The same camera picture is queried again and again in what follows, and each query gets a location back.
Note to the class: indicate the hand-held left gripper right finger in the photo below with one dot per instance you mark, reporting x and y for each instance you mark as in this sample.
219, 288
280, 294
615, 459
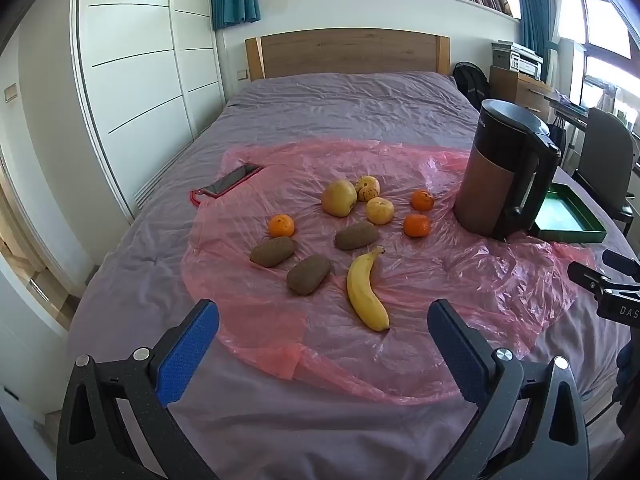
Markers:
457, 355

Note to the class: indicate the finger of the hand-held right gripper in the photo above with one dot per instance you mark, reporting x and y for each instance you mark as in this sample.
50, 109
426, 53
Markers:
587, 276
622, 262

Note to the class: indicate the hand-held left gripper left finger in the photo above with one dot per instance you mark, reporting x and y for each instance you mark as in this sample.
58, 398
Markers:
187, 355

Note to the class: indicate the green tray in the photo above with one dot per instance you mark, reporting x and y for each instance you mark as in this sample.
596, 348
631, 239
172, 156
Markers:
562, 214

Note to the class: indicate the yellow banana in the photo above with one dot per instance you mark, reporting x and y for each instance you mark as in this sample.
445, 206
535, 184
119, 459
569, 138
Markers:
362, 290

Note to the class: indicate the brown kiwi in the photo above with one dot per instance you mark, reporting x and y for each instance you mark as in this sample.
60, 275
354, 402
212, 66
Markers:
356, 236
272, 252
308, 274

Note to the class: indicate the orange tangerine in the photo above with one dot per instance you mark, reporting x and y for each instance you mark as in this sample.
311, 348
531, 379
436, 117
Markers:
417, 225
422, 200
281, 226

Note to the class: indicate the small yellow apple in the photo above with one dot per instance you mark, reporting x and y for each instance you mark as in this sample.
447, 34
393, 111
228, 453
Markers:
379, 211

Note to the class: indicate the small striped yellow melon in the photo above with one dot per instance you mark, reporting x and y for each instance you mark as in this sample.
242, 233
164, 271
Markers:
367, 188

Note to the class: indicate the large yellow apple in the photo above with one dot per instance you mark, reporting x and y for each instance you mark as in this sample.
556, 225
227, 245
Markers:
338, 198

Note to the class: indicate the person's right hand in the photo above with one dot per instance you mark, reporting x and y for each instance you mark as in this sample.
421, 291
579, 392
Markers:
629, 367

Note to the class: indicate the grey office chair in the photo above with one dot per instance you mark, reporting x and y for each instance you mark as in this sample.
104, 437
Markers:
607, 150

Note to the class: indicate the pink plastic sheet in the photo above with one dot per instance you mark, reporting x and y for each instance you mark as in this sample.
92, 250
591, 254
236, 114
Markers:
310, 320

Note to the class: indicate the brown and black electric kettle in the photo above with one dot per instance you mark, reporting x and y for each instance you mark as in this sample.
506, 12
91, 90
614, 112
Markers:
487, 185

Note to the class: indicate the white desk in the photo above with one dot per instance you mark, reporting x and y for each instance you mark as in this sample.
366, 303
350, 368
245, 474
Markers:
567, 105

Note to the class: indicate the phone in red case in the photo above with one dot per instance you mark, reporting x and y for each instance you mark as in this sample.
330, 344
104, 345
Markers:
232, 178

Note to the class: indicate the wooden dresser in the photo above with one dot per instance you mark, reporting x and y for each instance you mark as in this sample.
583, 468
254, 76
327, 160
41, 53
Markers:
515, 91

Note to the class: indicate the black backpack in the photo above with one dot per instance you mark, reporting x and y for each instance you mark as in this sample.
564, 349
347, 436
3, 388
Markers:
470, 82

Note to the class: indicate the grey printer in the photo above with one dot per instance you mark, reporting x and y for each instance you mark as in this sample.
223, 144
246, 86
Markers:
517, 60

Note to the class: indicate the window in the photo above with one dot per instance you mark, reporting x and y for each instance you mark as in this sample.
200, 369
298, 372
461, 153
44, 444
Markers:
605, 20

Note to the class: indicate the bed with purple sheet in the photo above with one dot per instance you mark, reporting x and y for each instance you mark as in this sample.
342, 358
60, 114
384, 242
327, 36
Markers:
350, 105

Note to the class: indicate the white wardrobe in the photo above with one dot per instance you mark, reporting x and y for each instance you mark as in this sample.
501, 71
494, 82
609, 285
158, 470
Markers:
140, 70

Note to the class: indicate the wooden headboard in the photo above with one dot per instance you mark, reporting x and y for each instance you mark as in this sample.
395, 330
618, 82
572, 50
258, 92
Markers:
350, 52

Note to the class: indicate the wall light switch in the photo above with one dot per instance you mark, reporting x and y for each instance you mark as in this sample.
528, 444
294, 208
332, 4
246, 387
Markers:
10, 94

